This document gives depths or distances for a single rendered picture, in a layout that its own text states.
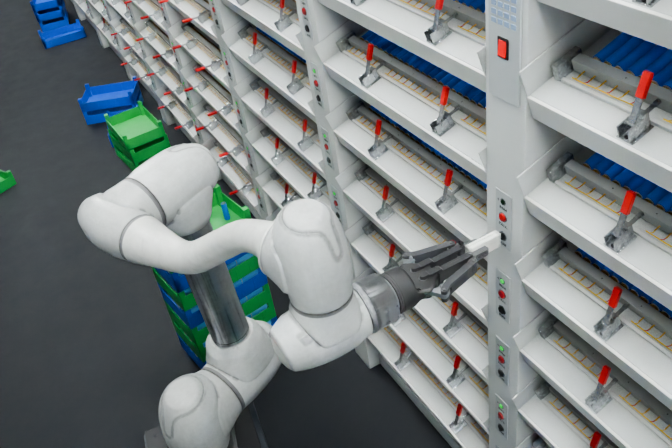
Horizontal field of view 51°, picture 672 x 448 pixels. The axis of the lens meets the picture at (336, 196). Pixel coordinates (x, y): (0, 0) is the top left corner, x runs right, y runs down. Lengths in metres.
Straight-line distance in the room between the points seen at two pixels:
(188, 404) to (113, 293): 1.25
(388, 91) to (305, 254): 0.62
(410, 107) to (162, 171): 0.53
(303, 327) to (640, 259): 0.51
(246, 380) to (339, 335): 0.80
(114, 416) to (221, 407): 0.75
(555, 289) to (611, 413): 0.24
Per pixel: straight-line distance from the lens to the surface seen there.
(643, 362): 1.23
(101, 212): 1.50
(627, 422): 1.39
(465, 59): 1.23
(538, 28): 1.09
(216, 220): 2.35
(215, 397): 1.84
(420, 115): 1.45
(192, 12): 2.76
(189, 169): 1.55
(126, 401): 2.57
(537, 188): 1.23
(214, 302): 1.75
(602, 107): 1.07
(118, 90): 4.38
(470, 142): 1.35
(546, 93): 1.12
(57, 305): 3.06
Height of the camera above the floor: 1.85
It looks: 36 degrees down
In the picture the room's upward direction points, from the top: 9 degrees counter-clockwise
